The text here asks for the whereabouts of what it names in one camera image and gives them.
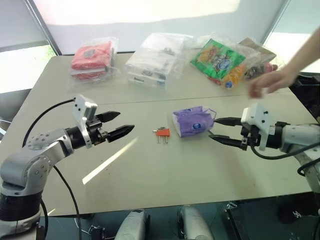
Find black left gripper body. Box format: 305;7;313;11
86;116;111;146

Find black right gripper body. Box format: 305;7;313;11
239;124;262;151

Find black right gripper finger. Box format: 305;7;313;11
214;116;243;127
208;134;248;151

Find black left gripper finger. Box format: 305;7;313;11
95;111;122;124
107;124;136;144

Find red rectangular block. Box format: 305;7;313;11
155;127;172;138

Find person's bare hand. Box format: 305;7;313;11
248;67;299;99

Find purple tissue pack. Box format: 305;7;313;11
171;105;217;139

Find orange snack bag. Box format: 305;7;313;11
221;63;248;91

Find red cloths in plastic bag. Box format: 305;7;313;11
68;36;120;91

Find green snack bag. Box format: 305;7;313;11
189;38;247;81

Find red drink bottle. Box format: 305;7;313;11
258;62;280;73

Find bag of white packets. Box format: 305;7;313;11
124;32;194;92

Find black equipment beside table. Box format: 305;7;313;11
289;71;320;121

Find brown paper bag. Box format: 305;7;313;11
238;37;278;69

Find black box under table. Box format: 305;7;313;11
223;196;320;240

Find silver rounded robot leg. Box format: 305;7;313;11
114;208;151;240
176;204;214;240

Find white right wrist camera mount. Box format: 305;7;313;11
240;102;276;152

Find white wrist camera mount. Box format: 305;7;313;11
72;94;99;149
240;102;276;152

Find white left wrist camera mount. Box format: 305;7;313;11
72;94;99;149

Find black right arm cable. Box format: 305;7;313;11
250;143;320;177

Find grey window frame post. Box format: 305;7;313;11
260;0;293;46

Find dark window frame post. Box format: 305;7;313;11
24;0;63;57

